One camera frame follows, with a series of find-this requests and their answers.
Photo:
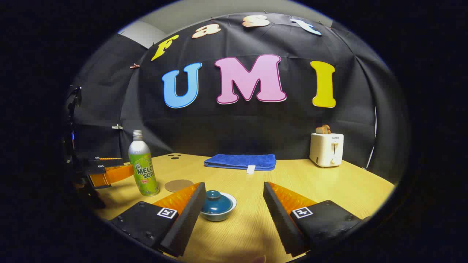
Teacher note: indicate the white clip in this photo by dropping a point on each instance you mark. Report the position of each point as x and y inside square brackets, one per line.
[117, 126]

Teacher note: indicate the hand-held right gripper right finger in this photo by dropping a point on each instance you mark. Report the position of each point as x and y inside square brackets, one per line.
[279, 219]

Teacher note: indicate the teal teacup lid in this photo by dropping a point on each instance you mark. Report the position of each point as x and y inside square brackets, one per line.
[216, 203]

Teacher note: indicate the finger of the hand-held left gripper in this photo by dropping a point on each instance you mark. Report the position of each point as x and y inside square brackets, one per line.
[109, 159]
[119, 173]

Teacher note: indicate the green label water bottle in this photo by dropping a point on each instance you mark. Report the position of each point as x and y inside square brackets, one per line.
[143, 171]

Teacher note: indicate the round brown coaster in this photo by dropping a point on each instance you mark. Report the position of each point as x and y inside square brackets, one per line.
[175, 185]

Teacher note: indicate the white toaster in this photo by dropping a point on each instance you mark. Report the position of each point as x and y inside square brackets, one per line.
[323, 151]

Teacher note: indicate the pale toast slice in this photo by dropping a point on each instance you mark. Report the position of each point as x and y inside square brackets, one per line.
[319, 130]

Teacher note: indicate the teal white-lined teacup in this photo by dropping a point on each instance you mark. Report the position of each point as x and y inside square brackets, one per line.
[223, 217]

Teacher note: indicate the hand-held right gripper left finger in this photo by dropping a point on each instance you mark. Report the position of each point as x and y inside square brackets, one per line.
[186, 223]

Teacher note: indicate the blue folded towel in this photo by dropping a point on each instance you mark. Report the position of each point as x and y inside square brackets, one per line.
[239, 161]

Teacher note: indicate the brown toast slice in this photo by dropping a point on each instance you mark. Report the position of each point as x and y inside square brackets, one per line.
[327, 129]

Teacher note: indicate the black backdrop cloth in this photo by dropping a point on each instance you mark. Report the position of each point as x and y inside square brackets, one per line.
[256, 128]

